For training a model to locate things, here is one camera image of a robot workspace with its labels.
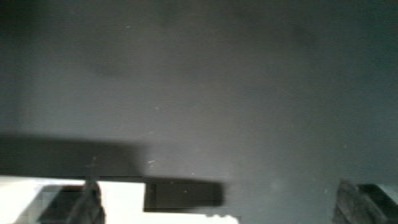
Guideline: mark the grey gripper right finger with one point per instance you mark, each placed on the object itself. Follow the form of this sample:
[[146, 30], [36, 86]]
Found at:
[[366, 203]]

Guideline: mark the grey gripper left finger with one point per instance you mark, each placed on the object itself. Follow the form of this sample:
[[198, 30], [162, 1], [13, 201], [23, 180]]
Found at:
[[87, 211]]

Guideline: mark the white chair seat frame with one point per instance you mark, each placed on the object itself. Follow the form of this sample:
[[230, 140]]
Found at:
[[38, 200]]

